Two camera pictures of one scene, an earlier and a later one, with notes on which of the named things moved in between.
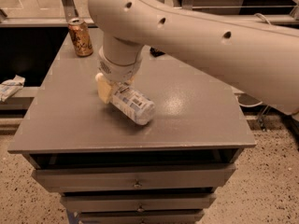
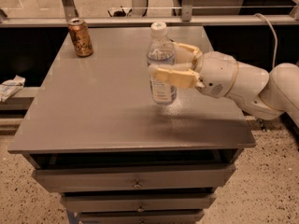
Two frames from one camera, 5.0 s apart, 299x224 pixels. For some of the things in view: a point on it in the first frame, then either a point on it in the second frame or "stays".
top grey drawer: (135, 179) stays
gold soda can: (80, 36) stays
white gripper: (119, 72) to (217, 74)
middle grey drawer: (111, 203) stays
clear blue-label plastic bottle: (133, 104) to (160, 53)
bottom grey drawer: (176, 217) stays
